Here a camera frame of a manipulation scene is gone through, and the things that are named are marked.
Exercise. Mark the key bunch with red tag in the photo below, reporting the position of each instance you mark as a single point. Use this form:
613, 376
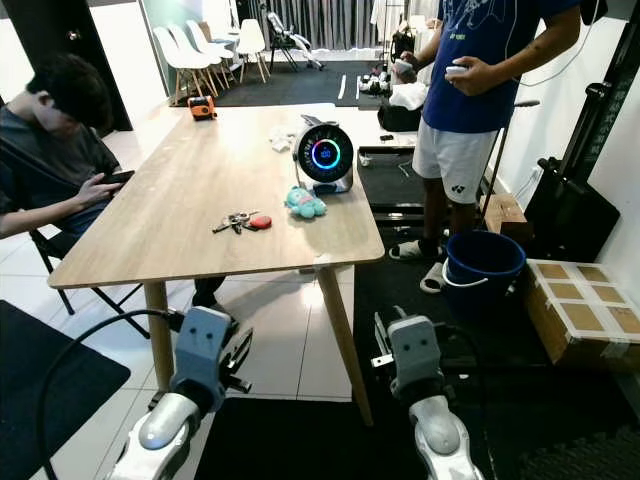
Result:
244, 221

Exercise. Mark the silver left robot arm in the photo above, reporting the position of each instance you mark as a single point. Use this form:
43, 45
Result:
160, 435

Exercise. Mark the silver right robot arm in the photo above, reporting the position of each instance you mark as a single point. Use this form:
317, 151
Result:
442, 440

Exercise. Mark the white sandal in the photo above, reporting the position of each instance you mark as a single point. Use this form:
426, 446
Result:
431, 280

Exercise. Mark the blue plastic bucket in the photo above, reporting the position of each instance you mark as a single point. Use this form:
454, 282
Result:
482, 268

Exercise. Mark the black folding chair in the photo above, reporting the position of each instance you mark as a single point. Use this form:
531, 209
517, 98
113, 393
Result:
105, 298

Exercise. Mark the teal plush toy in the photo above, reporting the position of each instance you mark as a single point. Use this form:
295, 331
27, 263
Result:
304, 203

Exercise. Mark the light wooden table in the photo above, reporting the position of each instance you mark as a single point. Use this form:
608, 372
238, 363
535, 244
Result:
210, 170

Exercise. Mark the small wooden box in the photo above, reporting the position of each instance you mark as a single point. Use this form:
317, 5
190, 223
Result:
506, 215

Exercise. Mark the dark floor rug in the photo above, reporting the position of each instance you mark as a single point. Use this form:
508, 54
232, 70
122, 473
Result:
55, 380

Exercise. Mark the brown cardboard box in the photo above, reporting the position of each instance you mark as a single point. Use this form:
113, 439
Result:
585, 315

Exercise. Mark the black smartphone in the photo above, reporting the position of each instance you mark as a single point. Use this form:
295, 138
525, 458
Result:
120, 177

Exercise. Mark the white crumpled paper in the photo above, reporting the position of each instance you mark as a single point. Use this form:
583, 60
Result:
281, 141

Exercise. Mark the black pole stand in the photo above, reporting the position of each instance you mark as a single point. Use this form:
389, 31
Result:
496, 165

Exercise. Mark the black flat case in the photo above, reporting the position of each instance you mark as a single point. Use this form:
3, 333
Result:
572, 215

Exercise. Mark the black bag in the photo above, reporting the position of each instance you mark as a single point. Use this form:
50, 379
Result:
400, 120

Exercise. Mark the orange tape measure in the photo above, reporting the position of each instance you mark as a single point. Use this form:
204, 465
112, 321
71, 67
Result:
202, 107

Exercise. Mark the seated person in grey shirt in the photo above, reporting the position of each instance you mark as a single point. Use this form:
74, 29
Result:
50, 170

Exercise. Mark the white cloth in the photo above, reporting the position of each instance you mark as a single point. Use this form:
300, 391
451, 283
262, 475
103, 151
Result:
410, 96

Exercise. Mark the white handheld controller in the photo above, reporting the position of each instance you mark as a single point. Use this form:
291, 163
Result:
405, 66
458, 70

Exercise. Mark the white shell chair wooden legs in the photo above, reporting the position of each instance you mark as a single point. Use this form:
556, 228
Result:
218, 38
253, 40
198, 45
172, 52

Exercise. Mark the standing person in blue shirt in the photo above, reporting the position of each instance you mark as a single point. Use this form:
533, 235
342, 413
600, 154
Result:
485, 60

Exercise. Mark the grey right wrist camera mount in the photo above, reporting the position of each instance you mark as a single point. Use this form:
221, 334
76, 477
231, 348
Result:
416, 355

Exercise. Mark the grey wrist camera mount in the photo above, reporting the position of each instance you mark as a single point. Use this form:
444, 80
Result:
202, 350
416, 355

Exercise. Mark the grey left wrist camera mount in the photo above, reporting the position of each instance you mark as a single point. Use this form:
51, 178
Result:
202, 350

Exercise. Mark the black metal rack frame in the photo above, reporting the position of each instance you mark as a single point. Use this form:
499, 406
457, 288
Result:
600, 90

